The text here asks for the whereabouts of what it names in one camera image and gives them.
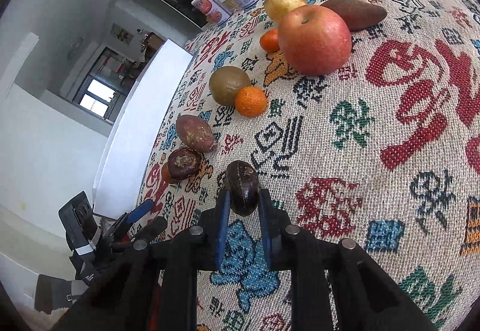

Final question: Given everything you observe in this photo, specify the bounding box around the dark orange tangerine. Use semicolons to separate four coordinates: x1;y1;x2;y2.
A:
161;163;178;184

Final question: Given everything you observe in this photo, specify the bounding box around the dark brown chestnut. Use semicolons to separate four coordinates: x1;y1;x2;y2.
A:
224;160;260;216

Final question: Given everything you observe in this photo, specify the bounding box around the dark round chestnut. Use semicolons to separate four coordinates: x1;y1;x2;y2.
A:
167;148;202;181

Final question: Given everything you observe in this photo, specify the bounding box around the small orange tangerine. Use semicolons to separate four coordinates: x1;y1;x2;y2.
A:
259;29;280;53

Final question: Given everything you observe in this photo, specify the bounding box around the reddish small sweet potato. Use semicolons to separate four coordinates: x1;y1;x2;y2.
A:
176;115;217;152

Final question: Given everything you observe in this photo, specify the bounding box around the white foam board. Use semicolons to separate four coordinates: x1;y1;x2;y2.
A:
92;40;192;220

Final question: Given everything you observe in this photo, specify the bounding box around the green brown kiwi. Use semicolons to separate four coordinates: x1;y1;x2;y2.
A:
209;66;251;106

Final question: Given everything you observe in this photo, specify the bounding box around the patterned woven tablecloth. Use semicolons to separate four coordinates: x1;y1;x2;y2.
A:
139;0;479;330

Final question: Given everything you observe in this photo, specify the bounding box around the large red apple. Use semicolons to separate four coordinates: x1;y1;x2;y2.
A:
278;4;352;76

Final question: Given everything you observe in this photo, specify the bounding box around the left purple tin can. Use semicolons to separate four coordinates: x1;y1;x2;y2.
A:
191;0;232;24

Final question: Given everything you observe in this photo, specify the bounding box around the yellow pear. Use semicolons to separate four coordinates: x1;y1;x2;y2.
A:
264;0;307;23

